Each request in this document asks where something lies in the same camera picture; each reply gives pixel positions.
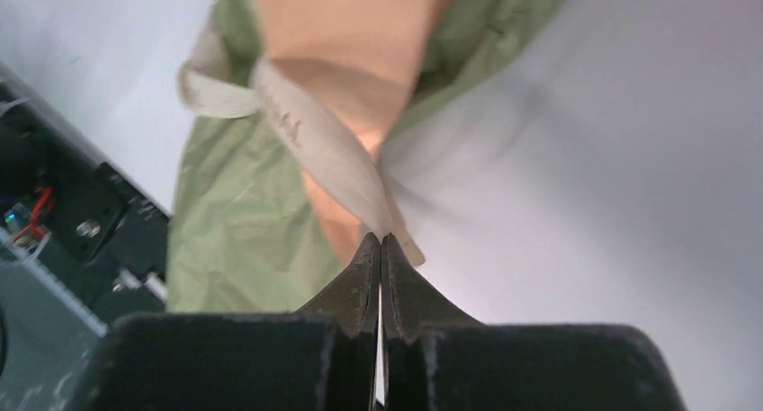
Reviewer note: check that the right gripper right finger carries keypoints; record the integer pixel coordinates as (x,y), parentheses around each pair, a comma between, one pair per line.
(410,306)

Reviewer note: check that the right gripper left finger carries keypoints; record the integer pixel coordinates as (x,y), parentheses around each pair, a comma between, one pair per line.
(350,304)

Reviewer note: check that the green pink flower bouquet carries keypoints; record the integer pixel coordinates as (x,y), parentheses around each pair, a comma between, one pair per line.
(244,236)

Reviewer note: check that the beige ribbon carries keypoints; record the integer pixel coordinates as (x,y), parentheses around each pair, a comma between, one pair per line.
(322,145)

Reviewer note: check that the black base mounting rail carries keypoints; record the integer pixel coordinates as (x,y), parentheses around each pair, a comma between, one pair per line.
(108,240)

